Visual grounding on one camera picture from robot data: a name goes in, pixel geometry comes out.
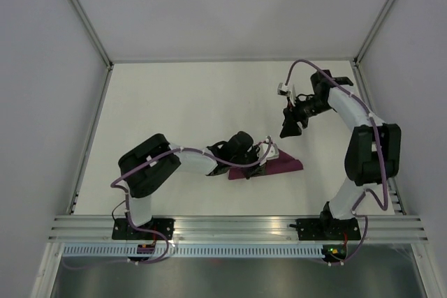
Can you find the purple satin napkin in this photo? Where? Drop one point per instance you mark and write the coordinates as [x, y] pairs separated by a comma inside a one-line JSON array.
[[279, 164]]

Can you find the white slotted cable duct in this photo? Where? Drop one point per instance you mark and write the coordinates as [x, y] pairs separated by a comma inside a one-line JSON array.
[[205, 250]]

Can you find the right aluminium frame post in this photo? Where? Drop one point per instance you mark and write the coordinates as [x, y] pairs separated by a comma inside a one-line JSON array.
[[380, 19]]

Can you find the left aluminium frame post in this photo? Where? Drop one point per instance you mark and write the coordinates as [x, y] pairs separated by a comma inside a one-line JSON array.
[[83, 17]]

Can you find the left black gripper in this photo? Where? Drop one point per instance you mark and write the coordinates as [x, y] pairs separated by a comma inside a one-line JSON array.
[[256, 170]]

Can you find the aluminium frame post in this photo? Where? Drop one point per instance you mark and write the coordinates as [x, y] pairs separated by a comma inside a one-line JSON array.
[[380, 19], [83, 17]]

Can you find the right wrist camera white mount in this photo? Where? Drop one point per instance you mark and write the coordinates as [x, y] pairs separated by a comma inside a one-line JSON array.
[[287, 92]]

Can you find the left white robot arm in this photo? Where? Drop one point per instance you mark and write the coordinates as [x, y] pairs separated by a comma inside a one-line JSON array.
[[148, 166]]

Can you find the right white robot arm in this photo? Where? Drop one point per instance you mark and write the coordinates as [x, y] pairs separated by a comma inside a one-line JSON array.
[[372, 155]]

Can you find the aluminium front rail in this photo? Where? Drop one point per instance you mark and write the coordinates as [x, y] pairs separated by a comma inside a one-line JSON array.
[[245, 229]]

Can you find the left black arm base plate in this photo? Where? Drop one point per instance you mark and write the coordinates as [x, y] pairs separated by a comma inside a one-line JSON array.
[[154, 229]]

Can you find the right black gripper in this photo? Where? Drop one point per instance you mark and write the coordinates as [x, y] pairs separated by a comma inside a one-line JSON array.
[[291, 115]]

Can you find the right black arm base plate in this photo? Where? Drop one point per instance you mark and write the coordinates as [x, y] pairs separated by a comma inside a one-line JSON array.
[[314, 229]]

